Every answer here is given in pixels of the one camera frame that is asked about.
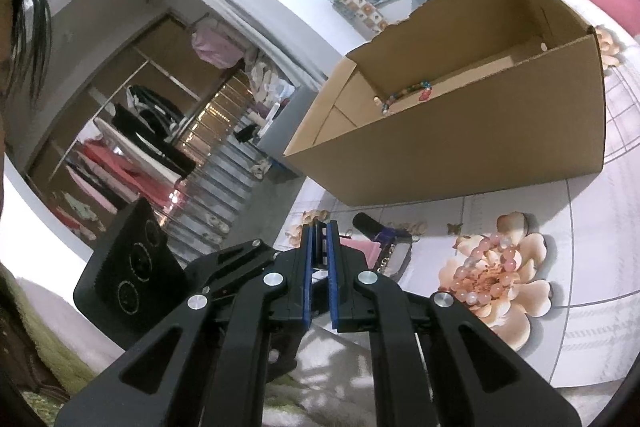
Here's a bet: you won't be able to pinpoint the purple smartwatch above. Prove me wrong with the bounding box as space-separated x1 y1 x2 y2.
312 212 413 280

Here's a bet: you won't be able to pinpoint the grey storage bin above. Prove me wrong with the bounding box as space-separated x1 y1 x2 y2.
257 84 323 158

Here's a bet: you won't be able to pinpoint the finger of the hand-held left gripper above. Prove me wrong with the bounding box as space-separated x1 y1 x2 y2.
186 238 281 297
270 324 302 380

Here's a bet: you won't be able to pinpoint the pink bead bracelet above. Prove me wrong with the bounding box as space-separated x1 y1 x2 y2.
450 231 523 305

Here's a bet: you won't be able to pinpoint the black hanging garment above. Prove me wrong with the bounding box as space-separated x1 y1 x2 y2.
111 103 197 178

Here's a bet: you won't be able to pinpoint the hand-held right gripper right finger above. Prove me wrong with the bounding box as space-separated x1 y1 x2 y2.
326 220 582 427

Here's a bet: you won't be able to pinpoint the orange checkered cloth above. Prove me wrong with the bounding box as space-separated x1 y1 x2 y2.
327 0 388 32

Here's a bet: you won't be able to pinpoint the person's head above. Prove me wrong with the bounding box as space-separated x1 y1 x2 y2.
0 0 53 148

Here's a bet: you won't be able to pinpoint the green cloth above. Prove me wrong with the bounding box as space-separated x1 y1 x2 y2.
10 277 89 408

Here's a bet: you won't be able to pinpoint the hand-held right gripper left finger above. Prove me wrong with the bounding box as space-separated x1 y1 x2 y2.
54 221 315 427

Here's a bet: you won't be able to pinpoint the brown cardboard box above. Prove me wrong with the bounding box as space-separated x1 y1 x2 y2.
283 0 608 208

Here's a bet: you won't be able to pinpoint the wooden wardrobe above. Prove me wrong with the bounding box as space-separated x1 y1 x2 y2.
20 0 261 248

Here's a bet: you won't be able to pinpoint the pink hanging garment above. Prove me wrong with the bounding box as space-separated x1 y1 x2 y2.
192 19 242 68

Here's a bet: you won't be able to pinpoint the multicolour bead bracelet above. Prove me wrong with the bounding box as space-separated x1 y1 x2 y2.
372 79 435 116

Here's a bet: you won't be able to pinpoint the red hanging garments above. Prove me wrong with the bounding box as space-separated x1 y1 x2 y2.
74 141 177 214

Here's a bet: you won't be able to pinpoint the white plastic bags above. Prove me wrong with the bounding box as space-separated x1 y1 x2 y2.
244 49 296 108

